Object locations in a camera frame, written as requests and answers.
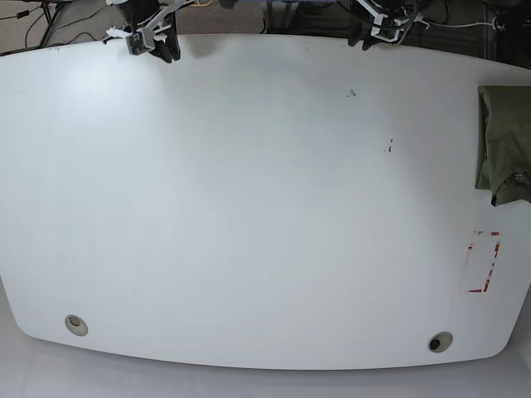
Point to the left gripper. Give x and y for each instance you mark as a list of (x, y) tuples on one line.
[(385, 20)]

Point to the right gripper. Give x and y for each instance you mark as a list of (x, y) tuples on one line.
[(140, 13)]

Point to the green t-shirt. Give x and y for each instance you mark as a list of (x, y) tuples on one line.
[(503, 159)]

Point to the black tripod stand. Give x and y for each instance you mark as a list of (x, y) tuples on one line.
[(51, 10)]

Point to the red tape rectangle marking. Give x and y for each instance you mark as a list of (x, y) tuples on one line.
[(480, 259)]

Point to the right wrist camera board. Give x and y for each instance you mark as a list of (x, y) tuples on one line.
[(135, 44)]

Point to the left table cable grommet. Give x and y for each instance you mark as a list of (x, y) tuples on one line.
[(76, 325)]

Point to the table cable grommet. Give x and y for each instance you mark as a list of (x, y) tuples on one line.
[(440, 342), (76, 325)]

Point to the right table cable grommet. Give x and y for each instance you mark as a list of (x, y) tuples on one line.
[(440, 342)]

